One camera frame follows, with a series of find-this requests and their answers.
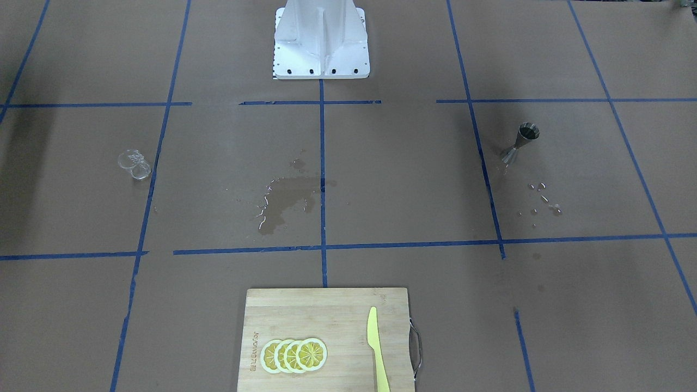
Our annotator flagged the steel measuring jigger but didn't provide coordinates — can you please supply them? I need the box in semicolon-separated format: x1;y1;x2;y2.
500;122;540;166

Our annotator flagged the clear glass cup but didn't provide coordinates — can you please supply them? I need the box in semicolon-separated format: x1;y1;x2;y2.
117;149;152;180

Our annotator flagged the bamboo cutting board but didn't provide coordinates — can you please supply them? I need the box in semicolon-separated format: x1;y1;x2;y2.
237;287;415;391

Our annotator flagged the yellow plastic knife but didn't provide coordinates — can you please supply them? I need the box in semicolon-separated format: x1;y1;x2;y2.
366;306;390;391

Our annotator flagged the lemon slice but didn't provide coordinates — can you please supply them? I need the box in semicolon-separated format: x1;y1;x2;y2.
261;339;281;374
283;340;304;373
296;338;328;371
272;339;292;373

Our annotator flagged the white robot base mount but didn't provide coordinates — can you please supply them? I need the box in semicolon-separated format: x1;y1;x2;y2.
272;1;371;80

